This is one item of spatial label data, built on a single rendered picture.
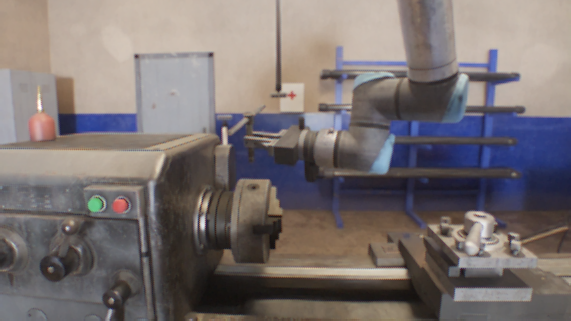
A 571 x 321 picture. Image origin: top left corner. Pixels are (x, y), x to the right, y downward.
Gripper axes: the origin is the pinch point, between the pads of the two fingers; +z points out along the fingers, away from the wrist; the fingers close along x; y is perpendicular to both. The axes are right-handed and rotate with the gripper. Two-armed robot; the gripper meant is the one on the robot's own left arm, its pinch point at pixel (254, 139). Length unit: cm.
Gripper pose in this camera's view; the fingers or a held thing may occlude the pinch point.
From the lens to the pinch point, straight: 74.5
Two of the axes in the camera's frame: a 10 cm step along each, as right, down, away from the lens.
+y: -0.6, -9.0, -4.3
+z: -9.3, -1.1, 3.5
